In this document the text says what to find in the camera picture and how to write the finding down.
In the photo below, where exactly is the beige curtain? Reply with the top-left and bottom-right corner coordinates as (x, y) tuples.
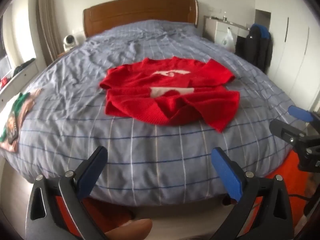
(37, 0), (63, 65)

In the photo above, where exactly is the printed green brown cloth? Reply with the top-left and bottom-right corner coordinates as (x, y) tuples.
(0, 89), (44, 153)

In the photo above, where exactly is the white window ledge cabinet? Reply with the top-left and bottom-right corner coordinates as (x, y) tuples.
(0, 57), (40, 105)

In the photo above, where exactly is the white wardrobe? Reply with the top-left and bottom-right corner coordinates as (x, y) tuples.
(255, 0), (320, 112)

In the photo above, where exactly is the dark jacket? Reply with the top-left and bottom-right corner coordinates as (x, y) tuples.
(234, 26), (273, 73)

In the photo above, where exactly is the white plastic bag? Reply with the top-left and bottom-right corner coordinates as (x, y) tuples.
(221, 27), (234, 48)

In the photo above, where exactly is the red knitted sweater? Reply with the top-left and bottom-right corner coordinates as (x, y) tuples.
(99, 57), (241, 133)

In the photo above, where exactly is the brown rounded object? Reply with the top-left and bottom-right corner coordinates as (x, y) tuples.
(104, 219), (153, 240)

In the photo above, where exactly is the bed with blue checked sheet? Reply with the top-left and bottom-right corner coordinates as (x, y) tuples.
(0, 19), (300, 207)

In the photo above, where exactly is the dark clothes pile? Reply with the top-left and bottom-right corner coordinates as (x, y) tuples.
(12, 58), (37, 77)

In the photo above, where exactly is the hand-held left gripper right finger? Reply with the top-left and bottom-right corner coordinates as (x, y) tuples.
(211, 147), (292, 240)

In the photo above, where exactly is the wooden headboard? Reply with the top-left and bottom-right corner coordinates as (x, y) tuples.
(83, 0), (199, 39)

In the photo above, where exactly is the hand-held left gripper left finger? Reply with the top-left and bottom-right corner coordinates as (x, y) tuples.
(25, 146), (108, 240)

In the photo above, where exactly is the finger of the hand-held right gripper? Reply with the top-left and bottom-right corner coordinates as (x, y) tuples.
(288, 106), (320, 128)
(269, 119), (308, 146)

